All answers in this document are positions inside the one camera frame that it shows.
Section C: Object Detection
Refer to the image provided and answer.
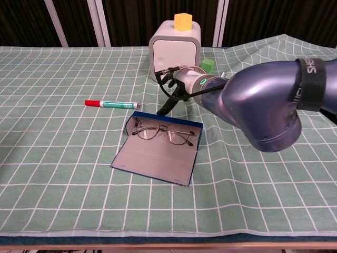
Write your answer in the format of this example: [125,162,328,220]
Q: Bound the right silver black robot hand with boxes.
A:
[156,65,209,116]

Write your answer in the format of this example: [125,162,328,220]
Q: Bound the metal-framed eyeglasses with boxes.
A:
[131,118,196,147]

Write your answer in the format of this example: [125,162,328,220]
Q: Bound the blue glasses case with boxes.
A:
[110,111,205,187]

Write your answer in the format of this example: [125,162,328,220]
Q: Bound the green cube block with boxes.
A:
[200,57,215,74]

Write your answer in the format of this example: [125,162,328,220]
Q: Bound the white cube cabinet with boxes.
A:
[148,20,202,81]

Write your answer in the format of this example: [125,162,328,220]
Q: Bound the yellow cube block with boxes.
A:
[174,12,193,31]

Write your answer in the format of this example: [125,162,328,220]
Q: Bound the dark pleated curtain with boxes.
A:
[0,0,337,50]

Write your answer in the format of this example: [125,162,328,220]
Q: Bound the green marker red cap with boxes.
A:
[84,99,141,110]

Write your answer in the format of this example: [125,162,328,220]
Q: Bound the green white checkered tablecloth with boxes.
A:
[0,34,337,237]

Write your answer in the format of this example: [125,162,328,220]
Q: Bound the dark blue table underlay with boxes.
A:
[0,235,337,246]

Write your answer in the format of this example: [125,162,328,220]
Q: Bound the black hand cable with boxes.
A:
[154,67,227,100]

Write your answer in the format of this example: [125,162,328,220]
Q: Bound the white frame post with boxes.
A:
[212,0,230,47]
[44,0,69,47]
[86,0,111,47]

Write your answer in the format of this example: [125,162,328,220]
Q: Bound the black velcro strap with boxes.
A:
[286,57,328,112]

